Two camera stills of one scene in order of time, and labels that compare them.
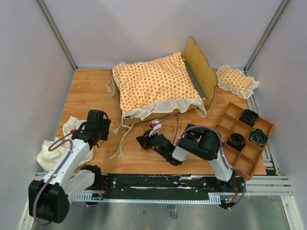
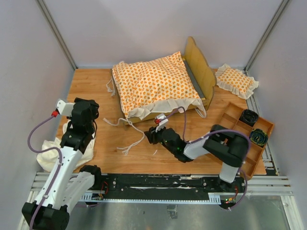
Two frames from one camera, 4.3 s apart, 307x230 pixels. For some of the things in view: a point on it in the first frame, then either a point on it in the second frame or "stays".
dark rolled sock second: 258,137 stays
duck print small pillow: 235,81 stays
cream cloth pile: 53,151 stays
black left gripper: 105,125 to 95,106
